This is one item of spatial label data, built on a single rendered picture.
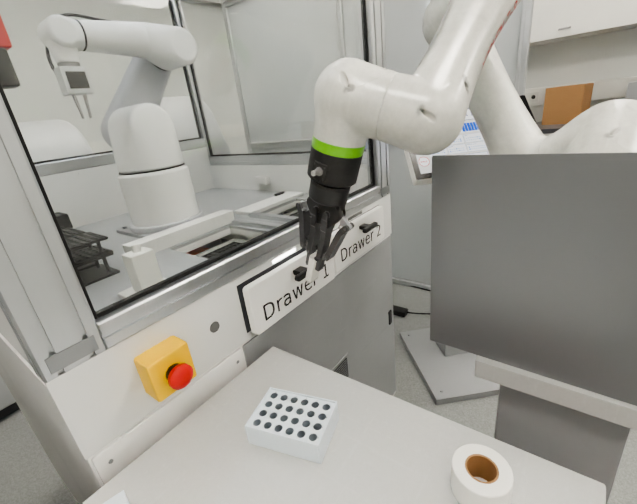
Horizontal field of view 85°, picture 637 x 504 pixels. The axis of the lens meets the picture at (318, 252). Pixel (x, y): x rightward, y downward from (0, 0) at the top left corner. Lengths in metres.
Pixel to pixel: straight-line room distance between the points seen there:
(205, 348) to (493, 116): 0.78
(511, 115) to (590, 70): 3.18
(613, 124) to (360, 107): 0.45
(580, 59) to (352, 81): 3.59
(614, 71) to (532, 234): 3.49
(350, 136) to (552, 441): 0.69
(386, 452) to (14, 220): 0.57
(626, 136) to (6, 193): 0.89
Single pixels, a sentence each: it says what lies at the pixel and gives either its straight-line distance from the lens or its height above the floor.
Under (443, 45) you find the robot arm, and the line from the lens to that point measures 0.63.
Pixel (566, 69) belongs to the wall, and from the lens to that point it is 4.08.
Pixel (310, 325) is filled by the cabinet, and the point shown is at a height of 0.71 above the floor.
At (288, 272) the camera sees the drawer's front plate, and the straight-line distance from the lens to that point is 0.77.
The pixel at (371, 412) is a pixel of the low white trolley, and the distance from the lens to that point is 0.64.
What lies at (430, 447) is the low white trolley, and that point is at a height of 0.76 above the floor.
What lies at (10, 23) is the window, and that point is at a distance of 0.58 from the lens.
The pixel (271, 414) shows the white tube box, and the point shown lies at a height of 0.79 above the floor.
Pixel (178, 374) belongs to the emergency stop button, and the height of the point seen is 0.89.
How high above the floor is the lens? 1.23
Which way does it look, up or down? 22 degrees down
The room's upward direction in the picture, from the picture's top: 7 degrees counter-clockwise
